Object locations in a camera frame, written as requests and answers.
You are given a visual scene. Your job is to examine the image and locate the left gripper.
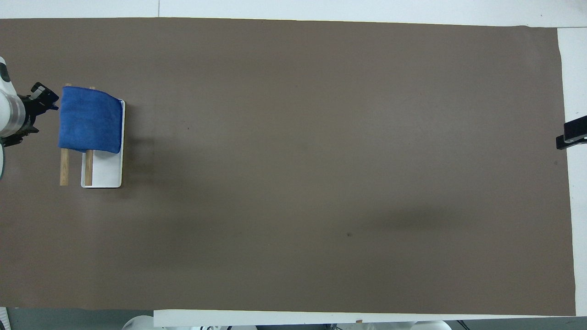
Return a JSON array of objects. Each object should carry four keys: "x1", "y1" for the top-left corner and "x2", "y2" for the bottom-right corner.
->
[{"x1": 17, "y1": 82, "x2": 60, "y2": 138}]

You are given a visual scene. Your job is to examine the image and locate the blue towel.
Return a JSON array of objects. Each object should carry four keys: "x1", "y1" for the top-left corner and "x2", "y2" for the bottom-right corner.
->
[{"x1": 58, "y1": 86, "x2": 123, "y2": 154}]

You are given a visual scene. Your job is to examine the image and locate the white rack with wooden bars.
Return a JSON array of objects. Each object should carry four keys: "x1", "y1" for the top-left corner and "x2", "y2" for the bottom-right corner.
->
[{"x1": 60, "y1": 83, "x2": 126, "y2": 189}]

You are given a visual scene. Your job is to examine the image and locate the black stand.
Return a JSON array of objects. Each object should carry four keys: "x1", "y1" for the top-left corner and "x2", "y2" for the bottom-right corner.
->
[{"x1": 555, "y1": 116, "x2": 587, "y2": 151}]

